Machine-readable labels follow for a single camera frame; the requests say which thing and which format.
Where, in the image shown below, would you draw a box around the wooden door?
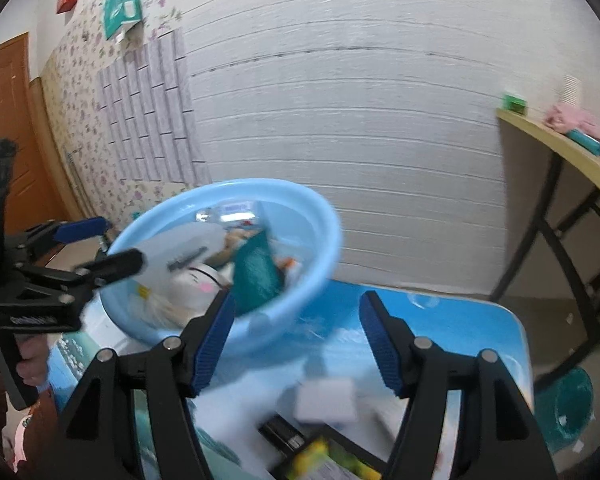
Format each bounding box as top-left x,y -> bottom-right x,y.
0,32 -> 73,241

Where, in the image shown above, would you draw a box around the white paper cups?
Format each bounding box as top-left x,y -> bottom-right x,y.
562,75 -> 581,106

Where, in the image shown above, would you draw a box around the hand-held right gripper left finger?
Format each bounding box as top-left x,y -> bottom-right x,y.
55,290 -> 237,480

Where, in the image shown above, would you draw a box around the translucent plastic lid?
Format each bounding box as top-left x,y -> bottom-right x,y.
145,224 -> 227,281

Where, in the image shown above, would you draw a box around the person's left hand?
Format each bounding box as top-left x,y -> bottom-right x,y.
17,335 -> 49,387

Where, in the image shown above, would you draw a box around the pink cloth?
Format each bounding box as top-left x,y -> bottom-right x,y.
545,104 -> 598,133

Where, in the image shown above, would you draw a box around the white round object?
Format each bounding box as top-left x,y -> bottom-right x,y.
169,264 -> 232,313

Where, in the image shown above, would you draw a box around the teal plastic bucket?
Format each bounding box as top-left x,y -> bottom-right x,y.
532,367 -> 593,453

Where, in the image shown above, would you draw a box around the small black device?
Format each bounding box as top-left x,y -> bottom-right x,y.
258,415 -> 307,457

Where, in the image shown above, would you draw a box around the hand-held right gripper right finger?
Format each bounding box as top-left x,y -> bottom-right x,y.
358,290 -> 556,480

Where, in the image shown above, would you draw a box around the green hanging bag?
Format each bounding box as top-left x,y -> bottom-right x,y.
103,0 -> 143,41

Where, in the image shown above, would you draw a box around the light blue plastic basin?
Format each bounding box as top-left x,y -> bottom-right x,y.
99,178 -> 343,358

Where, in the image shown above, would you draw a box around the landscape printed desktop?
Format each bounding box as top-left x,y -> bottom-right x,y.
45,280 -> 533,480

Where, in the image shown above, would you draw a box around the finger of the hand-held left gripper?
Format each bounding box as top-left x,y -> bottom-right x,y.
10,216 -> 108,266
22,249 -> 146,306

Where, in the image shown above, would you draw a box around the dark green packet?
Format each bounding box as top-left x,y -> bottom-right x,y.
231,227 -> 287,313

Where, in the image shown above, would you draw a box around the small white box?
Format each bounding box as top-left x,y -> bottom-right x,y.
294,380 -> 356,423

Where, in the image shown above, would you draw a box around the yellow and green packet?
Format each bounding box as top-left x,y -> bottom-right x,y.
270,435 -> 386,480

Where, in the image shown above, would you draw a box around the wooden side table, black legs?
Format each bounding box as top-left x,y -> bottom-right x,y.
490,107 -> 600,391

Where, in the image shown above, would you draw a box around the teal flat item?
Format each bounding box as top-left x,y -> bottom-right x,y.
566,129 -> 600,156

